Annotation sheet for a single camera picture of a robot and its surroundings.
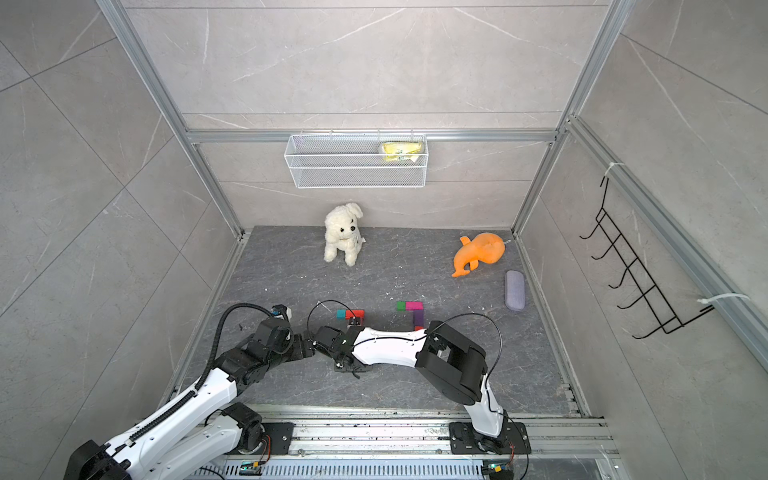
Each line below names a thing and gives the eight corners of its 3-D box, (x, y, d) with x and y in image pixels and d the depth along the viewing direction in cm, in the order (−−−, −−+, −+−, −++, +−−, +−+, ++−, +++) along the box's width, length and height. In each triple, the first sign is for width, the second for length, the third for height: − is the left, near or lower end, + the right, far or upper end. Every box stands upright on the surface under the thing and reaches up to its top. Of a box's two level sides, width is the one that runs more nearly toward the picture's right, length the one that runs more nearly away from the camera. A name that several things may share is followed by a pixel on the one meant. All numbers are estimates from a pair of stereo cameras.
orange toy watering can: (455, 279, 108) (459, 266, 102) (439, 255, 115) (442, 242, 109) (503, 261, 113) (510, 247, 107) (485, 240, 120) (490, 226, 114)
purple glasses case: (504, 308, 100) (507, 304, 97) (504, 273, 109) (507, 268, 107) (523, 312, 99) (526, 308, 96) (521, 276, 108) (524, 271, 106)
